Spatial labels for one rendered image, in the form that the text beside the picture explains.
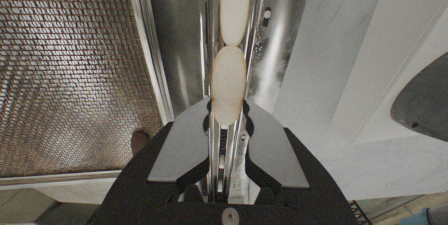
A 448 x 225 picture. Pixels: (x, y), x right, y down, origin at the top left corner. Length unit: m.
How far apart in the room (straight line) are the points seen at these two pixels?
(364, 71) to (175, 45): 0.33
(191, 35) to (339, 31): 0.25
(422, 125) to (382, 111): 0.05
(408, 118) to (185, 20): 0.37
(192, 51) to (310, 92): 0.25
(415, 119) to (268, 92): 0.21
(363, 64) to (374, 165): 0.44
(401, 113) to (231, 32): 0.29
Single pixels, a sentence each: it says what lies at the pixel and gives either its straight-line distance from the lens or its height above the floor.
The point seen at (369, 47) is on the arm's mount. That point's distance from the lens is 0.31.
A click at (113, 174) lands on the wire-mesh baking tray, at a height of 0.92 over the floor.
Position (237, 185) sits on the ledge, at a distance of 0.46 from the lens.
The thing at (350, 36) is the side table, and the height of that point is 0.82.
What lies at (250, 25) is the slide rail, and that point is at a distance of 0.19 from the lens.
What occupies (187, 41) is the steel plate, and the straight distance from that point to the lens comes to 0.23.
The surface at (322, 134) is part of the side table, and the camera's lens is 0.41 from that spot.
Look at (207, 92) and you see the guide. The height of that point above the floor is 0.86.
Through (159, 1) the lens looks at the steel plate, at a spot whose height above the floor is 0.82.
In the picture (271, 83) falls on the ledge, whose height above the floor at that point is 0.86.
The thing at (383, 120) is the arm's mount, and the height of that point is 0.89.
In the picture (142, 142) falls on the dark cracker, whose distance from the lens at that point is 0.26.
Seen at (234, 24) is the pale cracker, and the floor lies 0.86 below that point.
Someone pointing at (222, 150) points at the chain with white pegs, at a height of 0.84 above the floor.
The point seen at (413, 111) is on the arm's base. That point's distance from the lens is 0.31.
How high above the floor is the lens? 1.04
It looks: 60 degrees down
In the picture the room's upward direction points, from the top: 177 degrees counter-clockwise
